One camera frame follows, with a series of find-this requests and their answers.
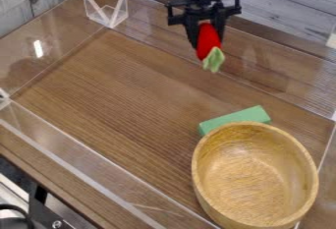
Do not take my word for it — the red plush strawberry toy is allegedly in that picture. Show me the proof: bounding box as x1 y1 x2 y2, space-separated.
196 23 226 73

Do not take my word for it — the clear acrylic front wall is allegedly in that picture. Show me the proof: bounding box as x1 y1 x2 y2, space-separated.
0 100 219 229

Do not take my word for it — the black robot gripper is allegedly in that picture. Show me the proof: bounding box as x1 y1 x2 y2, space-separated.
166 0 242 48

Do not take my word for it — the black cable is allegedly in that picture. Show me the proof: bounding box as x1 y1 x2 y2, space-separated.
0 202 35 229

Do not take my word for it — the clear acrylic corner bracket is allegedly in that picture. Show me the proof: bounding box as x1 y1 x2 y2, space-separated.
83 0 128 29

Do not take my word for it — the black metal table frame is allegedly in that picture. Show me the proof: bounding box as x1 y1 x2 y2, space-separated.
26 182 90 229

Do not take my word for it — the green sponge block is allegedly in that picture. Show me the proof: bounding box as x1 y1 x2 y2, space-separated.
199 105 272 136

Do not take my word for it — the wooden oval bowl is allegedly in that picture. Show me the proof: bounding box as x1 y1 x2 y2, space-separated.
192 121 319 229

